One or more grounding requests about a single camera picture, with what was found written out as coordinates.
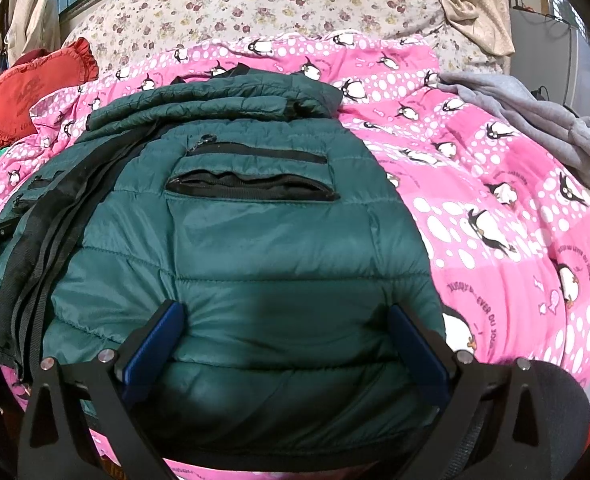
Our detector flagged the pink penguin print blanket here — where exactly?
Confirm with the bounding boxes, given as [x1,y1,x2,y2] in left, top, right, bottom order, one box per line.
[0,30,590,480]

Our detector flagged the white refrigerator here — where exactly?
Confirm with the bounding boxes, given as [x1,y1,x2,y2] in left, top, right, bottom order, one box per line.
[510,7,590,131]

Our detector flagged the grey garment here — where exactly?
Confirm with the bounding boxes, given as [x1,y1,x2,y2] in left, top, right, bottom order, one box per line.
[437,71,590,193]

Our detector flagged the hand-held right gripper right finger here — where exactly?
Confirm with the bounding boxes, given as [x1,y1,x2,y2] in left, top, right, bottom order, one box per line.
[389,304,550,480]

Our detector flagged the floral bed sheet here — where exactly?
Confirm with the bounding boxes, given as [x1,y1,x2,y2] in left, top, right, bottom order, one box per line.
[62,0,513,91]

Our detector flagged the dark green puffer jacket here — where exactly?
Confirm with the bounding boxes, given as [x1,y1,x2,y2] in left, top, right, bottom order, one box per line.
[0,62,448,466]

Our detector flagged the beige curtain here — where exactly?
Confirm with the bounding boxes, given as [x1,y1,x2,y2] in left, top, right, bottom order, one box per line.
[400,0,518,58]
[2,0,63,61]

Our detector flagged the red heart-shaped ruffled cushion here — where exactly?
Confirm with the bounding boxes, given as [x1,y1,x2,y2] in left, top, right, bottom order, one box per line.
[0,37,100,148]

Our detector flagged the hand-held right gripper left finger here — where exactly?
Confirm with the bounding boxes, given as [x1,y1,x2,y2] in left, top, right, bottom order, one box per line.
[19,300,184,480]

